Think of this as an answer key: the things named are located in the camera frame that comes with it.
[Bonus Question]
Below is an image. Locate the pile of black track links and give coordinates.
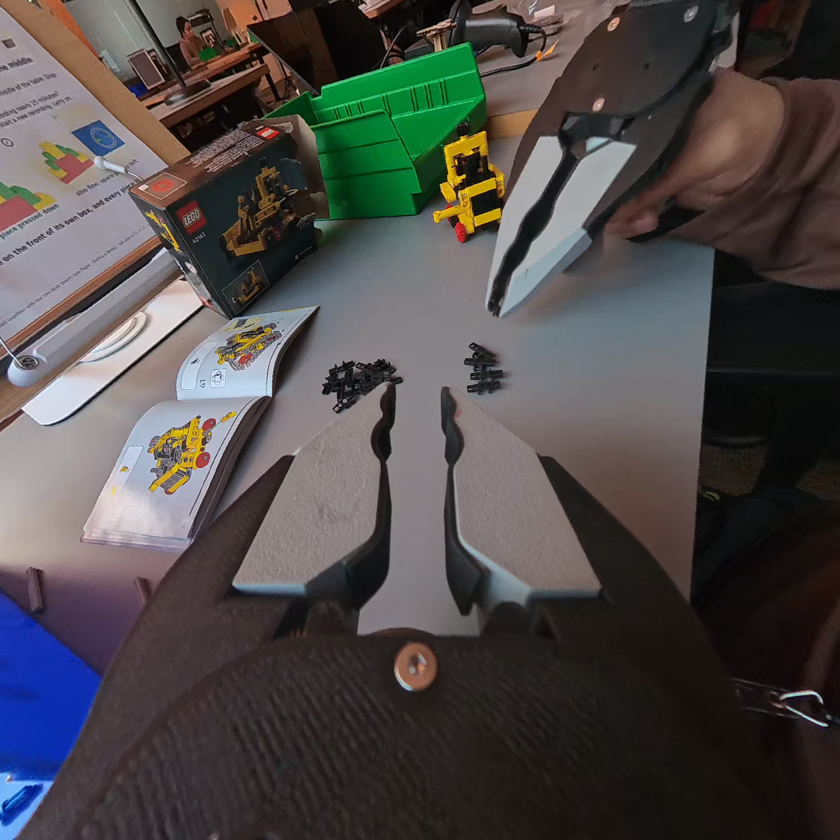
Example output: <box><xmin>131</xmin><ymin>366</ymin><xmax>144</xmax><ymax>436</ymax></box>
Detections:
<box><xmin>464</xmin><ymin>342</ymin><xmax>505</xmax><ymax>395</ymax></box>
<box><xmin>321</xmin><ymin>358</ymin><xmax>404</xmax><ymax>415</ymax></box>

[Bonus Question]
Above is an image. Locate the metal clip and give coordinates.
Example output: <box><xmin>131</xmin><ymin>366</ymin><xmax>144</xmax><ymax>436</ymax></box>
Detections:
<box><xmin>734</xmin><ymin>679</ymin><xmax>840</xmax><ymax>731</ymax></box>

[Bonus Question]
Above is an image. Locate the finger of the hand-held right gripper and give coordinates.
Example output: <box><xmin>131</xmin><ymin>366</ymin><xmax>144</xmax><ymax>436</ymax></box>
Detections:
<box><xmin>484</xmin><ymin>134</ymin><xmax>571</xmax><ymax>312</ymax></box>
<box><xmin>492</xmin><ymin>136</ymin><xmax>652</xmax><ymax>319</ymax></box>

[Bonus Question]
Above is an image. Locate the wooden background table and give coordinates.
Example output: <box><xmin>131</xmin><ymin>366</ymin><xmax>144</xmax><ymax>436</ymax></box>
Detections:
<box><xmin>143</xmin><ymin>45</ymin><xmax>271</xmax><ymax>129</ymax></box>

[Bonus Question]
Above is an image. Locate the black lamp stand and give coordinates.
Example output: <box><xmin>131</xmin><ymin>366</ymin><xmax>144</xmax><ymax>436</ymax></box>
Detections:
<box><xmin>130</xmin><ymin>0</ymin><xmax>212</xmax><ymax>107</ymax></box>

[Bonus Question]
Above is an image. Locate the dark toy set box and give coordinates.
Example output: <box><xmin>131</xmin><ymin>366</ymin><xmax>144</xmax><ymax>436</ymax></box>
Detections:
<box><xmin>127</xmin><ymin>114</ymin><xmax>330</xmax><ymax>321</ymax></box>

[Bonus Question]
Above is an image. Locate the green plastic bin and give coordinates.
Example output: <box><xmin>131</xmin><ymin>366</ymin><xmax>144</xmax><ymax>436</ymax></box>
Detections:
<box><xmin>311</xmin><ymin>42</ymin><xmax>490</xmax><ymax>212</ymax></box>
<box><xmin>262</xmin><ymin>92</ymin><xmax>429</xmax><ymax>221</ymax></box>

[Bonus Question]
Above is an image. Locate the black handheld barcode scanner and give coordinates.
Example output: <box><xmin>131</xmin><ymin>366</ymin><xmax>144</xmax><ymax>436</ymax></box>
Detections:
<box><xmin>451</xmin><ymin>0</ymin><xmax>560</xmax><ymax>59</ymax></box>

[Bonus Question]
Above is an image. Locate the person's right hand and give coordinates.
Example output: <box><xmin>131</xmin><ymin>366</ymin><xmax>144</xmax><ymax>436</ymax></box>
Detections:
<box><xmin>606</xmin><ymin>69</ymin><xmax>790</xmax><ymax>245</ymax></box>

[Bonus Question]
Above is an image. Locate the white flat stand base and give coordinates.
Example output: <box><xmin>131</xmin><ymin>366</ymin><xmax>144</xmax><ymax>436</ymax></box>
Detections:
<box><xmin>20</xmin><ymin>276</ymin><xmax>206</xmax><ymax>427</ymax></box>

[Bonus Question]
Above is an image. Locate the blue plastic bin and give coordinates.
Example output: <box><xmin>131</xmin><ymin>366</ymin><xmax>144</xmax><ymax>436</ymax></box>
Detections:
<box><xmin>0</xmin><ymin>589</ymin><xmax>103</xmax><ymax>840</ymax></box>

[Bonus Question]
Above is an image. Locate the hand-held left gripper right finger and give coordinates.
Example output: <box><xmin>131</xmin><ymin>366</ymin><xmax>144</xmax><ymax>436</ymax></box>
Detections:
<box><xmin>438</xmin><ymin>386</ymin><xmax>603</xmax><ymax>616</ymax></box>

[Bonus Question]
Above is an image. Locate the yellow toy bulldozer model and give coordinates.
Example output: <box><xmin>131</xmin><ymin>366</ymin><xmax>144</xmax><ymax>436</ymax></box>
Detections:
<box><xmin>431</xmin><ymin>121</ymin><xmax>508</xmax><ymax>245</ymax></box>

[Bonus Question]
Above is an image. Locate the printed instruction board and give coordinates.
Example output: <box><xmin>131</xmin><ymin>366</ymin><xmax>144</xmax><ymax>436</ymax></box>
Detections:
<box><xmin>0</xmin><ymin>0</ymin><xmax>193</xmax><ymax>358</ymax></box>

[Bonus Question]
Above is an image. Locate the person's right forearm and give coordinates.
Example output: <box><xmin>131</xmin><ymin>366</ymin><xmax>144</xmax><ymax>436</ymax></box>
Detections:
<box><xmin>669</xmin><ymin>73</ymin><xmax>840</xmax><ymax>291</ymax></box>

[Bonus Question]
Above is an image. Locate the open instruction booklet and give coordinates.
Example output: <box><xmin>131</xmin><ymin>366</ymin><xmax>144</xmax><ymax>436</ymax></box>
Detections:
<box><xmin>80</xmin><ymin>304</ymin><xmax>322</xmax><ymax>551</ymax></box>

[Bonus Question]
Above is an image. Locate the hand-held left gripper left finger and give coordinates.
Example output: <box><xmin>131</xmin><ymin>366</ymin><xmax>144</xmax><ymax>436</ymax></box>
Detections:
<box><xmin>231</xmin><ymin>382</ymin><xmax>398</xmax><ymax>621</ymax></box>

